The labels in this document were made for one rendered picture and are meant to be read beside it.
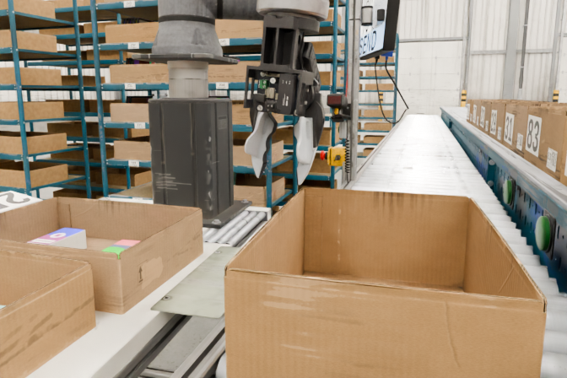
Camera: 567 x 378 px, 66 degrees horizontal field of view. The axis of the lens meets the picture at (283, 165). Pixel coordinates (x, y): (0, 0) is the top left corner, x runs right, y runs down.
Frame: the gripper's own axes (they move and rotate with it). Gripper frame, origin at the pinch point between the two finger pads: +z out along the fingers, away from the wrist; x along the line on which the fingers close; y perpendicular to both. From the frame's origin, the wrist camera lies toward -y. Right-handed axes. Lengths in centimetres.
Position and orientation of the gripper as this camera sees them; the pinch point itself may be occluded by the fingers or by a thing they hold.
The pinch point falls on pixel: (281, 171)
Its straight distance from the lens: 60.6
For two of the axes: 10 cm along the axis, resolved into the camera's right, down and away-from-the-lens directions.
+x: 9.5, 1.5, -2.8
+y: -3.0, 1.5, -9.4
